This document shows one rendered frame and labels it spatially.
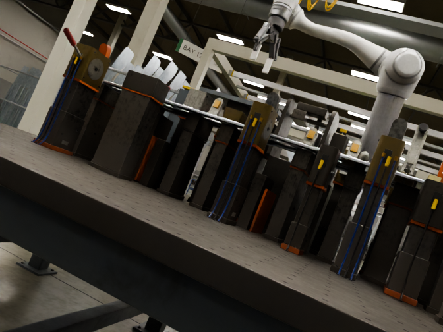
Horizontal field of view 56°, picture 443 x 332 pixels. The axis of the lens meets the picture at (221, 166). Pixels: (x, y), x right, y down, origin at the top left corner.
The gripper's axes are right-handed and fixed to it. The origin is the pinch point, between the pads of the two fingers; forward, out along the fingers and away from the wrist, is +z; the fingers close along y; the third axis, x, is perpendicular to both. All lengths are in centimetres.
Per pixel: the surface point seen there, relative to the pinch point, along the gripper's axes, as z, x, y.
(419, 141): 19, 71, 4
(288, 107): 19.9, 27.4, 13.6
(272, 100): 27, 37, 42
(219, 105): 26.9, 2.9, 19.0
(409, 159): 25, 70, 5
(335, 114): 17.9, 43.7, 10.3
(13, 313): 135, -47, 29
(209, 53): -184, -415, -451
